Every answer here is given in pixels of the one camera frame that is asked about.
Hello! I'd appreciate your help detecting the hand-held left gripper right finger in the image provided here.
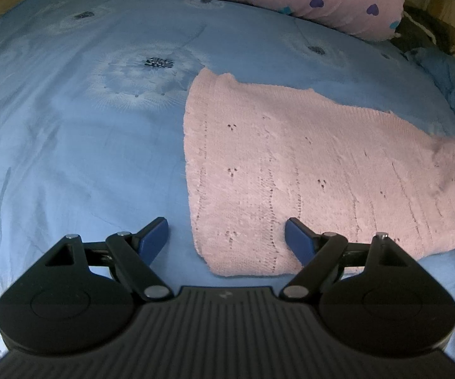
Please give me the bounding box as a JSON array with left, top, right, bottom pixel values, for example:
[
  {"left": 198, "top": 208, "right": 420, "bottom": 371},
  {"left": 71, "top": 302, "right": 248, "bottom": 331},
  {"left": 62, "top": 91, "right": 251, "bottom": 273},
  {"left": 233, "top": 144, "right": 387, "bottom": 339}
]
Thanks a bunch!
[{"left": 282, "top": 217, "right": 416, "bottom": 301}]

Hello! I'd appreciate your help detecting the pink knitted sweater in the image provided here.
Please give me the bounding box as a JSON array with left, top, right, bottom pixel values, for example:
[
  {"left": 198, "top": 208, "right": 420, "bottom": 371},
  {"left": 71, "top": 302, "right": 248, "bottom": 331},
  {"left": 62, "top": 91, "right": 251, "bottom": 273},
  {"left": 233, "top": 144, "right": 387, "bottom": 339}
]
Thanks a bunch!
[{"left": 183, "top": 67, "right": 455, "bottom": 278}]

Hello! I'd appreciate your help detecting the dark fuzzy cloth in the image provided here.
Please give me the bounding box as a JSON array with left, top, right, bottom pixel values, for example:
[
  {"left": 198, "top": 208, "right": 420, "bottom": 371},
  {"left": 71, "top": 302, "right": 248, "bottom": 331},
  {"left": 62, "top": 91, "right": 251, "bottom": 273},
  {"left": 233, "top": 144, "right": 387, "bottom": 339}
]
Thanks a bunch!
[{"left": 392, "top": 6, "right": 455, "bottom": 55}]

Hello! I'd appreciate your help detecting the blue dandelion-print bed sheet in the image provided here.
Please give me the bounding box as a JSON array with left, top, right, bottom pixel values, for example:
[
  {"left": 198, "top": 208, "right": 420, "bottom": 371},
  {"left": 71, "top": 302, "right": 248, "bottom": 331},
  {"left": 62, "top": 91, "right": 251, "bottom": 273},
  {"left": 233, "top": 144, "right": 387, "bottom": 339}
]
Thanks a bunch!
[{"left": 0, "top": 0, "right": 455, "bottom": 374}]

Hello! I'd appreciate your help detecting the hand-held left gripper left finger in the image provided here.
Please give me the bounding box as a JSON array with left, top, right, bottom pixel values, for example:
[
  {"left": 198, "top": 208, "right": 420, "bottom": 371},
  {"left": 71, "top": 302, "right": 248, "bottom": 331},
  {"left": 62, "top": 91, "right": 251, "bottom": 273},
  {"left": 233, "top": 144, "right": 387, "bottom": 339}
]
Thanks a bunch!
[{"left": 42, "top": 217, "right": 174, "bottom": 301}]

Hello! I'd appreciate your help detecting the crumpled blue blanket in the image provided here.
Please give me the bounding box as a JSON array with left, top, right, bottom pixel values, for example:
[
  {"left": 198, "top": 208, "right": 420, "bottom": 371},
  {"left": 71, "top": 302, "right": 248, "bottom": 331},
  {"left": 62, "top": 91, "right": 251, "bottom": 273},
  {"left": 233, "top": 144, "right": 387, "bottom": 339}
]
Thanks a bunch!
[{"left": 407, "top": 46, "right": 455, "bottom": 141}]

